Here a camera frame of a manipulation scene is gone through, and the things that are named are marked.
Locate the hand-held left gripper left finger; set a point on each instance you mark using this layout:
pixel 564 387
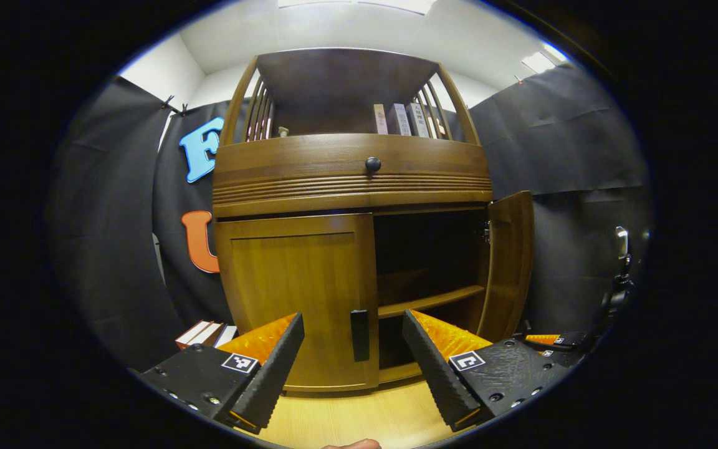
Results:
pixel 275 374

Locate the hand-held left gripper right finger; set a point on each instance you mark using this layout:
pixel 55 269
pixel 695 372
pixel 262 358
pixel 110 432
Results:
pixel 437 374

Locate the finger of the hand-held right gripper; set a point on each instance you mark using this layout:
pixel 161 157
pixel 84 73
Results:
pixel 568 340
pixel 568 357

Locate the wooden shoe cabinet door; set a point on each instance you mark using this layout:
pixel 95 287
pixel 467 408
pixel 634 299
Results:
pixel 296 293
pixel 508 262

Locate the wooden double-door shoe cabinet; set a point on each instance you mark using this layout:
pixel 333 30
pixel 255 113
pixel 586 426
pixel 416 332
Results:
pixel 334 187

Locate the wooden inner cabinet shelf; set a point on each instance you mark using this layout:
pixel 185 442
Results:
pixel 427 301

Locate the metal door hinge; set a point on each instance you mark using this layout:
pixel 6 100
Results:
pixel 487 232

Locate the wooden cabinet drawer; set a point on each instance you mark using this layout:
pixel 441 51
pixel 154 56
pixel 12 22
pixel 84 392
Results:
pixel 309 168

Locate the small pile of books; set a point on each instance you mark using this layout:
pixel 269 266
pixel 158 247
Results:
pixel 206 335

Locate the black round drawer knob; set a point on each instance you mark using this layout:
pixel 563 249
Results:
pixel 373 164

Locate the small ceiling light panel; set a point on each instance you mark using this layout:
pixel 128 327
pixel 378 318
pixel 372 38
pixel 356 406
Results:
pixel 543 59

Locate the white book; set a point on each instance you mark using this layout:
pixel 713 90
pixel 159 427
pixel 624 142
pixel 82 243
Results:
pixel 419 120
pixel 399 119

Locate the large ceiling light panel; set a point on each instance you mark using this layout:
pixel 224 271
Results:
pixel 384 4

